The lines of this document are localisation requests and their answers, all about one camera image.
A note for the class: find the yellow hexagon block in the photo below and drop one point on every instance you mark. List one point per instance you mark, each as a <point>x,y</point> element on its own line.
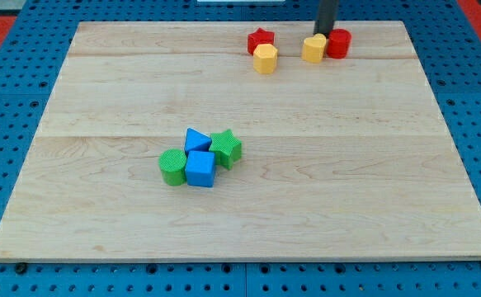
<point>265,58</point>

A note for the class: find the yellow heart block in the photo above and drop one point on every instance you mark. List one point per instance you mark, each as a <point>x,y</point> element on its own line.
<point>313,48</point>

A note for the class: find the green star block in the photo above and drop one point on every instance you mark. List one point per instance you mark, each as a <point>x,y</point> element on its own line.
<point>226,147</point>

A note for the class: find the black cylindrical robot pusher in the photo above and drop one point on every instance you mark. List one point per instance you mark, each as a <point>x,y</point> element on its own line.
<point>326,16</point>

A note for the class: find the red star block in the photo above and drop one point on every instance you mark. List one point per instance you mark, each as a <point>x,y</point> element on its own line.
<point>259,37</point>

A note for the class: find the green cylinder block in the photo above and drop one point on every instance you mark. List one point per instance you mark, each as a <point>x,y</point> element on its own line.
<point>172,164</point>

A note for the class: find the blue triangle block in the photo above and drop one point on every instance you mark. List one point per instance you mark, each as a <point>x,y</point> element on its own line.
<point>196,141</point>

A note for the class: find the light wooden board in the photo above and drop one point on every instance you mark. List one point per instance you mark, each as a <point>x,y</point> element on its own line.
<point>348,160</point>

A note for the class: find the blue cube block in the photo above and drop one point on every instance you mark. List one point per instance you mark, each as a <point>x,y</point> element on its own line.
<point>200,169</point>

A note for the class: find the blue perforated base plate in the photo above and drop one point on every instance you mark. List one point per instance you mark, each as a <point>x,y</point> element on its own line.
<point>30,57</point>

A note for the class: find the red cylinder block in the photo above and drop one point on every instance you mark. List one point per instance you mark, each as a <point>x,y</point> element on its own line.
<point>339,41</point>

